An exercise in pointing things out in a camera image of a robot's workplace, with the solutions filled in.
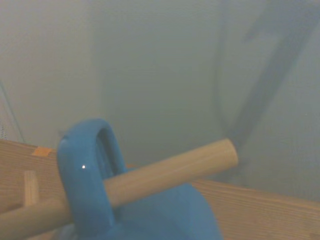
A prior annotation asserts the blue mug white inside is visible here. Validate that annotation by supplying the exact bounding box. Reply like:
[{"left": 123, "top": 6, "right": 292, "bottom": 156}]
[{"left": 56, "top": 118, "right": 224, "bottom": 240}]

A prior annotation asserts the wooden mug tree black base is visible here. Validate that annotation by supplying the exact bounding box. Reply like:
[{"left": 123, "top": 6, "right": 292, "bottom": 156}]
[{"left": 0, "top": 138, "right": 239, "bottom": 240}]

